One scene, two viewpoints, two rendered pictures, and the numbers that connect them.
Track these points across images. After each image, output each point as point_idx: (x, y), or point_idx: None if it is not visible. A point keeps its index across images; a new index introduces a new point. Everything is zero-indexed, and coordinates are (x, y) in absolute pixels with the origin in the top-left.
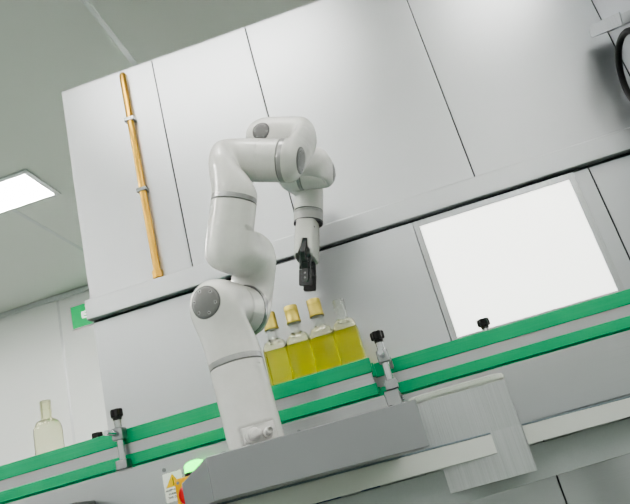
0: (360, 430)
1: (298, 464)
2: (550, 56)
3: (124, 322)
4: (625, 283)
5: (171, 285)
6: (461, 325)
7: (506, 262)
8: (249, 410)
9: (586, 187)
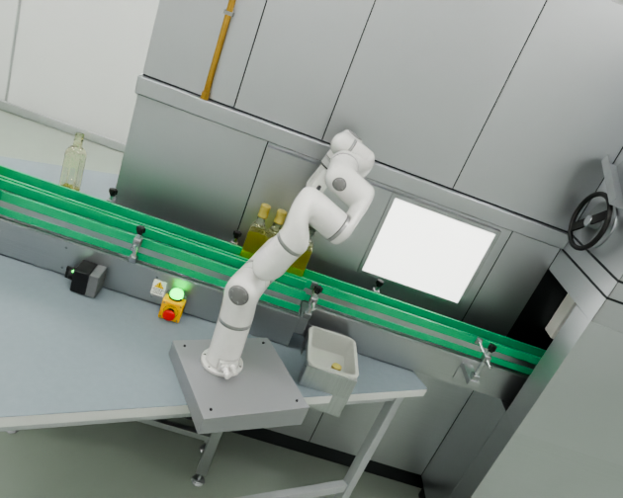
0: (276, 416)
1: (241, 425)
2: (570, 146)
3: (162, 111)
4: (465, 298)
5: (211, 114)
6: (369, 266)
7: (420, 252)
8: (229, 355)
9: (499, 240)
